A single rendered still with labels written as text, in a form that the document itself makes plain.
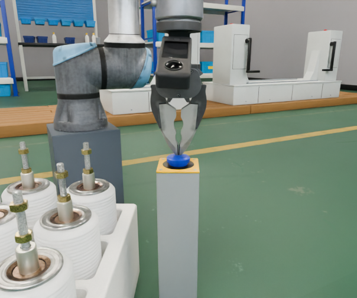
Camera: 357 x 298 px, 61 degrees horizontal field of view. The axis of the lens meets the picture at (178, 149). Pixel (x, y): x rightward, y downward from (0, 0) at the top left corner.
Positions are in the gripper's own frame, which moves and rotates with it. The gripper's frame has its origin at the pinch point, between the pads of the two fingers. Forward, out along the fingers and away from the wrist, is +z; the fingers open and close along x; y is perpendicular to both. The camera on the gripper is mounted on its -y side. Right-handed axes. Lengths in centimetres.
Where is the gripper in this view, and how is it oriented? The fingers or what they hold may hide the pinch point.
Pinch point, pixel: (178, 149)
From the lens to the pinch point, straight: 51.4
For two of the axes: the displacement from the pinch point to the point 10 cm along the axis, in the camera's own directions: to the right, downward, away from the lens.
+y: 0.3, -2.8, 9.6
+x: -10.0, -0.1, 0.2
